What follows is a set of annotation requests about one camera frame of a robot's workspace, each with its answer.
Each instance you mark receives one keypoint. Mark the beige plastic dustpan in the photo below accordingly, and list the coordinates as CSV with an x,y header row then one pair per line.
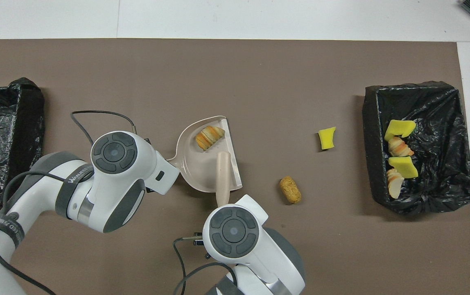
x,y
202,172

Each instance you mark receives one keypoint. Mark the beige hand brush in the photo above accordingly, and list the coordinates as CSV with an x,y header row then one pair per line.
x,y
222,176

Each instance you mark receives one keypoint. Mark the striped toy croissant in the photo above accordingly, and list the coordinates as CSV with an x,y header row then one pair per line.
x,y
394,184
209,137
398,147

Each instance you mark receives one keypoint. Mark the brown table mat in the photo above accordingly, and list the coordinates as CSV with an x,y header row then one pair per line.
x,y
259,65

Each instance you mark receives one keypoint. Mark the black bag-lined bin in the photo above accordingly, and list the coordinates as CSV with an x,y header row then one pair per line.
x,y
444,123
5,123

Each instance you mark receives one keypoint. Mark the yellow sponge with green side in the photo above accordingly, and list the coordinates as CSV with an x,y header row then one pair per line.
x,y
405,167

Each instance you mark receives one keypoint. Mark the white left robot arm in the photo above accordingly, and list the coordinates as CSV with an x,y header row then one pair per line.
x,y
116,184

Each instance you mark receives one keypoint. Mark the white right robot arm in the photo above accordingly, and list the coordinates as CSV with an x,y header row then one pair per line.
x,y
243,246

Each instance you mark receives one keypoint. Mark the brown toy bread roll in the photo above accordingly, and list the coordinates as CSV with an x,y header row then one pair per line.
x,y
290,190

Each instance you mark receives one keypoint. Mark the small yellow sponge piece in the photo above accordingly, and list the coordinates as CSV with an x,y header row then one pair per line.
x,y
327,139

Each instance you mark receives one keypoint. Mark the notched yellow sponge piece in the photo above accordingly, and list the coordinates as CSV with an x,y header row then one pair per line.
x,y
398,129

